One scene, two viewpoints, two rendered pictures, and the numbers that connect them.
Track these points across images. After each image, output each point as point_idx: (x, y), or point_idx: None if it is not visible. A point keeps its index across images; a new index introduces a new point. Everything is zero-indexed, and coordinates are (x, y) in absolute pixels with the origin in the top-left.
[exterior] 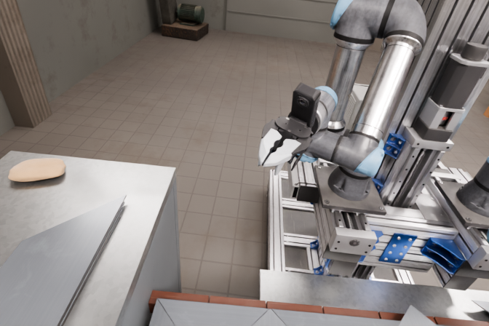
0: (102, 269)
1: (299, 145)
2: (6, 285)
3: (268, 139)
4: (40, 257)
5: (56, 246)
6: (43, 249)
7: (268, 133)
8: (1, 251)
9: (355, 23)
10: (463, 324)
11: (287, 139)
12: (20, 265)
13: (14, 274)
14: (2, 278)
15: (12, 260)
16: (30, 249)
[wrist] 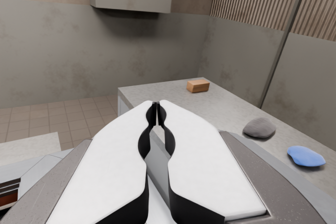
0: None
1: (56, 206)
2: (291, 178)
3: (199, 135)
4: (311, 202)
5: (322, 216)
6: (322, 208)
7: (229, 161)
8: (335, 197)
9: None
10: None
11: (137, 191)
12: (308, 191)
13: (299, 185)
14: (299, 179)
15: (316, 189)
16: (325, 202)
